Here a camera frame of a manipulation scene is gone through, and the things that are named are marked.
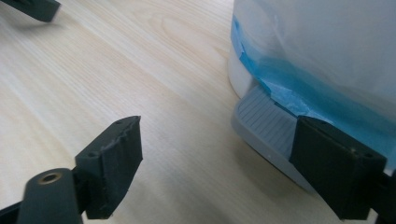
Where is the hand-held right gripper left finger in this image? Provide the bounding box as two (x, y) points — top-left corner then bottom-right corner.
(74, 115), (144, 220)

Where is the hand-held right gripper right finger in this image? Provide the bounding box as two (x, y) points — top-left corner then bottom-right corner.
(289, 116), (389, 221)

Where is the white grey pedal trash can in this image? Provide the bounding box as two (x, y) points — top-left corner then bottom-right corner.
(227, 0), (396, 194)

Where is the white blue bin liner bag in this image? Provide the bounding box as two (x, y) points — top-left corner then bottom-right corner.
(231, 0), (396, 171)

